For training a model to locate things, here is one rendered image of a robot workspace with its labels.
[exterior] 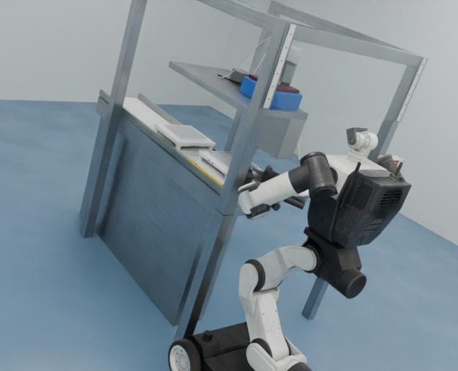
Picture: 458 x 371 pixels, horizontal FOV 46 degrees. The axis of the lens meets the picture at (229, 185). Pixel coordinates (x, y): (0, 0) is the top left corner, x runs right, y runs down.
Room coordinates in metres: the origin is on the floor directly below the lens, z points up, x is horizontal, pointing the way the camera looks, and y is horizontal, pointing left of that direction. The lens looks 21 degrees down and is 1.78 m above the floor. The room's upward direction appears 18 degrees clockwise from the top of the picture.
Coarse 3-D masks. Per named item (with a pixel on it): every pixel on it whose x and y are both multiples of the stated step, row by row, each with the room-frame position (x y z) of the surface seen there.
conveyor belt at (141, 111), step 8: (128, 104) 3.20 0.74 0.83; (136, 104) 3.25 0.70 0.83; (136, 112) 3.09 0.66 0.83; (144, 112) 3.14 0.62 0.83; (152, 112) 3.19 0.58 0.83; (144, 120) 2.99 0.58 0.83; (152, 120) 3.04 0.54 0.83; (160, 120) 3.08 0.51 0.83; (152, 128) 2.89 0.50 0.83; (160, 144) 2.69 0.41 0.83; (192, 160) 2.59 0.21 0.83; (208, 184) 2.37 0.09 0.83
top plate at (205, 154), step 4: (200, 152) 2.45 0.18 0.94; (204, 152) 2.45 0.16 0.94; (208, 152) 2.47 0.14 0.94; (204, 156) 2.43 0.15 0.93; (208, 156) 2.42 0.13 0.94; (212, 156) 2.44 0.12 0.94; (208, 160) 2.40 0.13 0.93; (212, 160) 2.38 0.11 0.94; (216, 160) 2.40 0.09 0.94; (212, 164) 2.38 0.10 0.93; (216, 164) 2.36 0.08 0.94; (220, 164) 2.36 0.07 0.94; (224, 164) 2.38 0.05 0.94; (216, 168) 2.35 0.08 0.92; (220, 168) 2.33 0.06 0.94; (224, 168) 2.33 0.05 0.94; (228, 168) 2.35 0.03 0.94; (260, 168) 2.49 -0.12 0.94; (224, 172) 2.31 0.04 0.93; (256, 176) 2.41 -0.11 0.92; (260, 176) 2.43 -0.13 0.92
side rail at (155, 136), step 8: (104, 96) 3.14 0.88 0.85; (128, 112) 2.93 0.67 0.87; (136, 120) 2.85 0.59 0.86; (144, 128) 2.79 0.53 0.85; (152, 136) 2.72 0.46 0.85; (160, 136) 2.69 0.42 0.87; (168, 144) 2.62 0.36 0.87; (176, 152) 2.56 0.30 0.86; (184, 160) 2.50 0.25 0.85; (192, 168) 2.45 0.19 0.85; (200, 176) 2.40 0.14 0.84; (216, 184) 2.31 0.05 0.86
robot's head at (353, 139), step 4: (352, 128) 1.99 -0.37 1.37; (356, 128) 1.99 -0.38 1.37; (360, 128) 2.01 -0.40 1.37; (364, 128) 2.03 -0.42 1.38; (348, 132) 1.99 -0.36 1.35; (352, 132) 1.98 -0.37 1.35; (356, 132) 1.99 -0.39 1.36; (348, 136) 1.99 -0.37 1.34; (352, 136) 1.98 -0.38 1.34; (356, 136) 1.98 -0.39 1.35; (360, 136) 1.97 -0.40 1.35; (348, 140) 1.99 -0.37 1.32; (352, 140) 1.99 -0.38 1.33; (356, 140) 1.97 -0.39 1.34; (360, 140) 1.97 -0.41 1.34; (348, 144) 1.99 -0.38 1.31; (352, 144) 1.97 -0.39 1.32; (356, 144) 1.97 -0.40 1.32; (360, 144) 1.97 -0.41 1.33; (352, 148) 1.98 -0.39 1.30; (356, 148) 1.97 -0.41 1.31
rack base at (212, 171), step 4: (196, 160) 2.46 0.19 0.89; (204, 160) 2.47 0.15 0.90; (200, 164) 2.43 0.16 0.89; (204, 164) 2.42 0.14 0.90; (208, 164) 2.44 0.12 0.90; (204, 168) 2.41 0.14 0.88; (208, 168) 2.39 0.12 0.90; (212, 168) 2.41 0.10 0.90; (208, 172) 2.38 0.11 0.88; (212, 172) 2.36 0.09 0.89; (216, 172) 2.37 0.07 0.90; (212, 176) 2.36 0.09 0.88; (216, 176) 2.34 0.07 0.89; (220, 176) 2.34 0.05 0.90; (224, 176) 2.35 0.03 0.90; (216, 180) 2.33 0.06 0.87; (220, 180) 2.31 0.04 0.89; (224, 180) 2.30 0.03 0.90
